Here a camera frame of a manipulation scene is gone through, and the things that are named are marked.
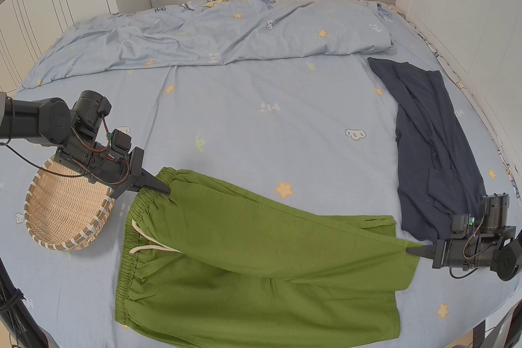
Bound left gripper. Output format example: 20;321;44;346
55;148;146;199

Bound pale blue quilt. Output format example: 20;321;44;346
18;0;396;90

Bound bed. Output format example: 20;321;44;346
0;0;522;348

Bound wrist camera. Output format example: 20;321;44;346
110;129;133;159
450;214;474;241

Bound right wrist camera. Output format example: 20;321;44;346
450;214;474;241

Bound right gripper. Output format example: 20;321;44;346
431;234;496;269

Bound green shorts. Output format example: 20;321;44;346
114;167;421;348

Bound white wardrobe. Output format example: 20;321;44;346
0;0;119;94

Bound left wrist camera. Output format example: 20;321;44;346
110;129;133;159

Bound dark blue garment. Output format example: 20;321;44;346
367;57;488;243

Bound round woven basket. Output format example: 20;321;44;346
24;157;115;253

